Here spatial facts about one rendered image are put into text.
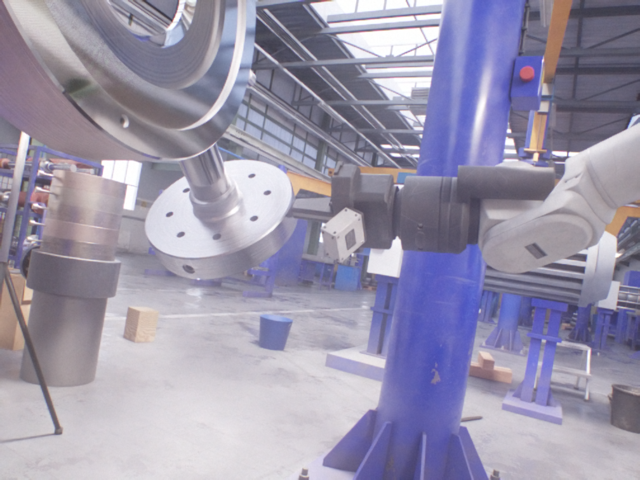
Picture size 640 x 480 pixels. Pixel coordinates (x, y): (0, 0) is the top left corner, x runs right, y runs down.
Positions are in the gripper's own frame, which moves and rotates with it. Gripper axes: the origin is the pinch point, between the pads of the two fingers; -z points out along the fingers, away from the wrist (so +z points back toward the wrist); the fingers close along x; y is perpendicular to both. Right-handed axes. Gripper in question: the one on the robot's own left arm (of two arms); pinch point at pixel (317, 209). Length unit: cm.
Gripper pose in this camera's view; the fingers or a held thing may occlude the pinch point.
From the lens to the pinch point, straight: 58.6
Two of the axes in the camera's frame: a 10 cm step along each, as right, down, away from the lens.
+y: -2.5, 7.1, -6.6
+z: 9.6, 0.7, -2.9
